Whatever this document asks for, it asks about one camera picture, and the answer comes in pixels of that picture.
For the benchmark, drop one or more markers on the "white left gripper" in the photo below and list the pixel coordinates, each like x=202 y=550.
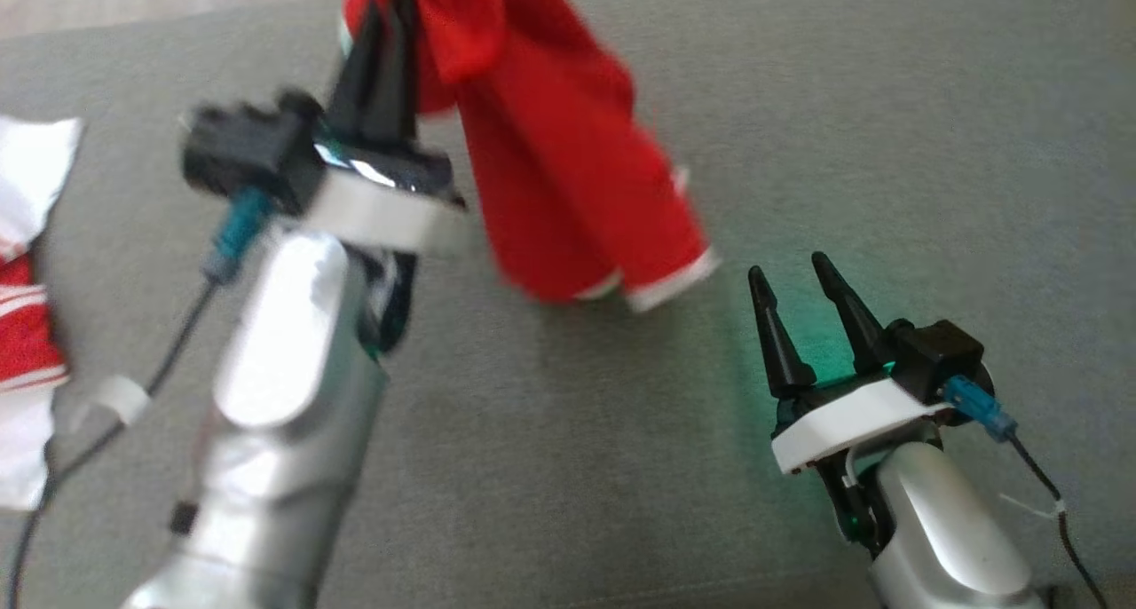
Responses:
x=382 y=205

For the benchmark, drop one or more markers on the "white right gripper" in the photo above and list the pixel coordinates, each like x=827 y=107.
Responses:
x=852 y=427

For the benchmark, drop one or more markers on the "red shorts with white stripe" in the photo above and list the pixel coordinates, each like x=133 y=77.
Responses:
x=550 y=165

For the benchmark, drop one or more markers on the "red Bulls 23 jersey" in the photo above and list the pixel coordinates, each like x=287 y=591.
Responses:
x=27 y=334

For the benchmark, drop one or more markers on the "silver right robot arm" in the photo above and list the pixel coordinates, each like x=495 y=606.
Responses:
x=950 y=538

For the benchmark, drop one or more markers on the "grey fabric sofa seat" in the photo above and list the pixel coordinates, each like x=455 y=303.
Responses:
x=586 y=449

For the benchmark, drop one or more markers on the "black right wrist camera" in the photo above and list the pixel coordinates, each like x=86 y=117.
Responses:
x=941 y=351

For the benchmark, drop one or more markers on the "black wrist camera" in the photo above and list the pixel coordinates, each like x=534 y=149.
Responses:
x=248 y=152
x=941 y=351

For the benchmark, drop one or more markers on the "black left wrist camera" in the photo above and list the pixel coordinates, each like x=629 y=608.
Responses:
x=248 y=152

